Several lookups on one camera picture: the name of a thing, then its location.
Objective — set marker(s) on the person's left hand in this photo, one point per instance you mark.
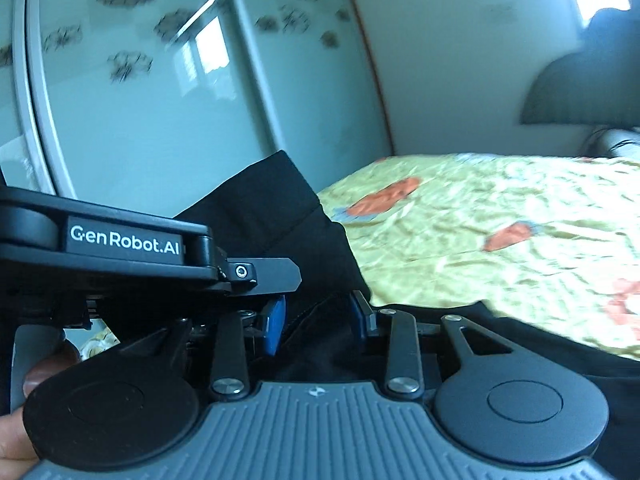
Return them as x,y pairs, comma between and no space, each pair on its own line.
15,435

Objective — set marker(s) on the grey pillow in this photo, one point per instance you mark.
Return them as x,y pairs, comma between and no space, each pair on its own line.
615,142

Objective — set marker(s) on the black pants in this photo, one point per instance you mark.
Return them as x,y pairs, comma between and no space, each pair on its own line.
300,240

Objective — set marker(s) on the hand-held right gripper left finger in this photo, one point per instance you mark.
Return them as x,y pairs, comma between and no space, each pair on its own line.
274,327

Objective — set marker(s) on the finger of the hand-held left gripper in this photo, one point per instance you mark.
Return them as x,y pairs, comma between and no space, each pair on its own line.
275,274

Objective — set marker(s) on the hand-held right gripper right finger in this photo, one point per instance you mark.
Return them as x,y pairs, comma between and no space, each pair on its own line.
358,316

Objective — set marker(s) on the yellow printed bedsheet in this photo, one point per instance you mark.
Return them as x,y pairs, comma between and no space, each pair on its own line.
475,210

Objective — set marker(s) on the glass wardrobe door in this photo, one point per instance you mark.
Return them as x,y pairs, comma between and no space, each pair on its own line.
150,125
320,100

